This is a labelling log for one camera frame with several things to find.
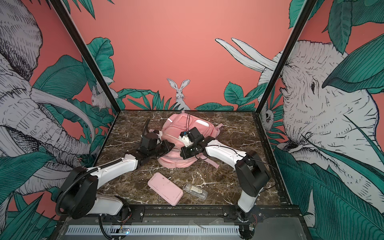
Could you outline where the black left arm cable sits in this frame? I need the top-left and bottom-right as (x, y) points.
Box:
(55, 157), (124, 215)

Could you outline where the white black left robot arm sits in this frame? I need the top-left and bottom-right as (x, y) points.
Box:
(55, 140), (175, 219)

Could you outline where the white ventilation grille strip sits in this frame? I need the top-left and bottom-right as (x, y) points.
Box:
(65, 225), (240, 237)

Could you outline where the black left corner frame post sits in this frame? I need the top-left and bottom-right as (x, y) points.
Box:
(50, 1), (121, 115)

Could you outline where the clear plastic eraser box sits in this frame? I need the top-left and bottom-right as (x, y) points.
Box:
(183, 184), (208, 200)

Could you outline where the pink student backpack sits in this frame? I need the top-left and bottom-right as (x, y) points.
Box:
(149, 111), (223, 169)

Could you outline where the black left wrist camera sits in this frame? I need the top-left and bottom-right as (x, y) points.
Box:
(140, 133), (159, 151)

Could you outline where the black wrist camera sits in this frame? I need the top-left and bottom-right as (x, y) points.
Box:
(179, 127), (205, 147)
(140, 133), (159, 151)

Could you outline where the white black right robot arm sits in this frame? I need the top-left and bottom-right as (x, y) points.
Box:
(180, 137), (270, 214)

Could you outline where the pink pencil case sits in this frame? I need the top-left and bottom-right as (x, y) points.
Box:
(148, 173), (183, 206)

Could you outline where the black right corner frame post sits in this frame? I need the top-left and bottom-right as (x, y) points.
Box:
(256, 0), (317, 115)

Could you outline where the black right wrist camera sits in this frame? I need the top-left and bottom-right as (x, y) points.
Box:
(179, 127), (205, 147)

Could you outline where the black front mounting rail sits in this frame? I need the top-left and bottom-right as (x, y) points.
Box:
(59, 204), (305, 225)

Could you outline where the black corner frame post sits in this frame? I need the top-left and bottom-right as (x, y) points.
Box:
(50, 1), (121, 115)
(256, 0), (317, 115)

